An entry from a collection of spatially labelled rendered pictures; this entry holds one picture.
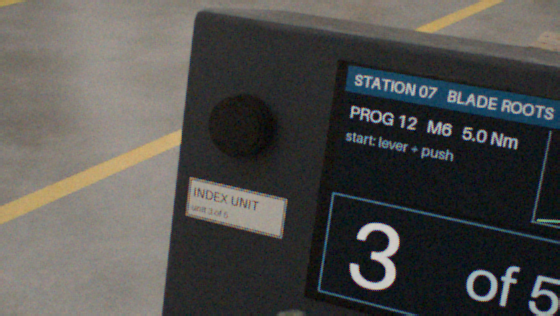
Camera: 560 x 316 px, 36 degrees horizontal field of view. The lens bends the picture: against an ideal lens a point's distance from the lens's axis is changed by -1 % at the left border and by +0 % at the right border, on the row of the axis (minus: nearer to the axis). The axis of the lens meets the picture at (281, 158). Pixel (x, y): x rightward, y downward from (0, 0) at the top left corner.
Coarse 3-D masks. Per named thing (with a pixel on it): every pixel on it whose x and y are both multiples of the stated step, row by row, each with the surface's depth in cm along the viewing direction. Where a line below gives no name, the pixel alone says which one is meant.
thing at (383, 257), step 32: (352, 224) 38; (384, 224) 38; (416, 224) 37; (352, 256) 38; (384, 256) 38; (416, 256) 37; (320, 288) 39; (352, 288) 39; (384, 288) 38; (416, 288) 38
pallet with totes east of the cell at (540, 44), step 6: (540, 36) 410; (546, 36) 410; (552, 36) 410; (558, 36) 411; (534, 42) 401; (540, 42) 401; (546, 42) 406; (552, 42) 405; (558, 42) 404; (534, 48) 396; (540, 48) 394; (546, 48) 394; (552, 48) 394; (558, 48) 394
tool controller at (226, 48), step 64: (192, 64) 40; (256, 64) 39; (320, 64) 38; (384, 64) 37; (448, 64) 36; (512, 64) 35; (192, 128) 40; (256, 128) 38; (320, 128) 38; (384, 128) 37; (448, 128) 36; (512, 128) 35; (192, 192) 41; (256, 192) 40; (320, 192) 39; (384, 192) 37; (448, 192) 36; (512, 192) 35; (192, 256) 42; (256, 256) 40; (320, 256) 39; (448, 256) 37; (512, 256) 36
